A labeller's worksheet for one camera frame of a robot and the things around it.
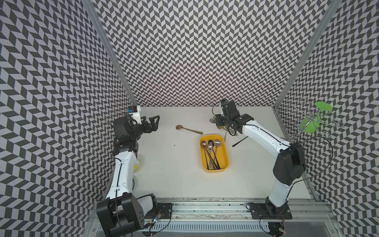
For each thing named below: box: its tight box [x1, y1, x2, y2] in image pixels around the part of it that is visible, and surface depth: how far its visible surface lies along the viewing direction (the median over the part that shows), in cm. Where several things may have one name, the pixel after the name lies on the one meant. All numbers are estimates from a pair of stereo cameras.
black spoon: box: [206, 148, 221, 170], surface depth 91 cm
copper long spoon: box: [200, 140, 210, 171], surface depth 98 cm
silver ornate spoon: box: [208, 142, 214, 169], surface depth 97 cm
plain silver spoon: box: [213, 139, 222, 158], surface depth 98 cm
